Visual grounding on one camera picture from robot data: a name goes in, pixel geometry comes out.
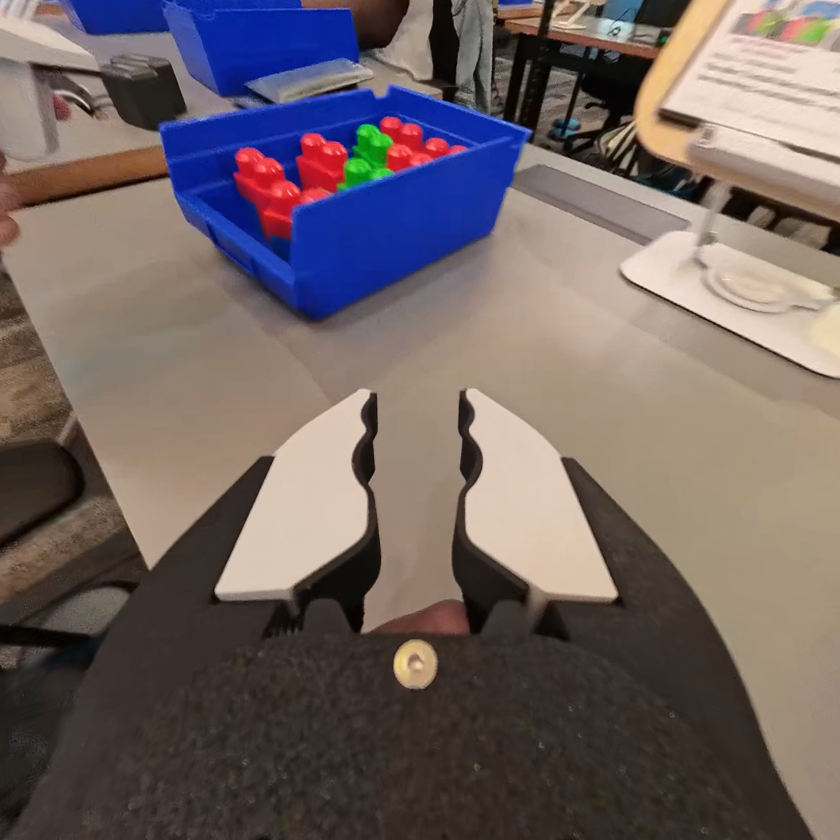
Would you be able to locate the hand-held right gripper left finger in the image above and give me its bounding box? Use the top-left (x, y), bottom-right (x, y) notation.
top-left (215, 388), bottom-right (383, 631)

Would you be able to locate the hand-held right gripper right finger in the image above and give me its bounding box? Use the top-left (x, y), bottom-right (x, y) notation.
top-left (451, 387), bottom-right (620, 634)

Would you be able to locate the blue plastic storage bin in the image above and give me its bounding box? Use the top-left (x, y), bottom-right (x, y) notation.
top-left (62, 0), bottom-right (170, 35)
top-left (159, 85), bottom-right (532, 322)
top-left (163, 0), bottom-right (361, 98)

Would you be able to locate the grey desk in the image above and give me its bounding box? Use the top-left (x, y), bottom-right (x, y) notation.
top-left (0, 141), bottom-right (840, 840)

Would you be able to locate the person's right hand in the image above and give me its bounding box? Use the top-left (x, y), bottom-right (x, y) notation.
top-left (367, 600), bottom-right (470, 636)

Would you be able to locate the person's left hand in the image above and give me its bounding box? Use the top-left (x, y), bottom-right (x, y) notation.
top-left (0, 154), bottom-right (21, 247)

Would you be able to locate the black swivel chair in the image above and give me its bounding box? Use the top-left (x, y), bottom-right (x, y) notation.
top-left (0, 440), bottom-right (86, 546)

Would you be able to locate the black box device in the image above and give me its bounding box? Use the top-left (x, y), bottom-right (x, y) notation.
top-left (100, 56), bottom-right (188, 131)

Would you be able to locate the denim jacket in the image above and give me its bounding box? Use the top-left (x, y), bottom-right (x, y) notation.
top-left (453, 0), bottom-right (494, 114)

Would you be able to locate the wooden work table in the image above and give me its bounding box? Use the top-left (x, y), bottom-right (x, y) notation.
top-left (502, 13), bottom-right (664, 135)

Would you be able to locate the dark desk cable flap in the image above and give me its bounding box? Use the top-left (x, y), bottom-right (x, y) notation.
top-left (512, 164), bottom-right (691, 247)

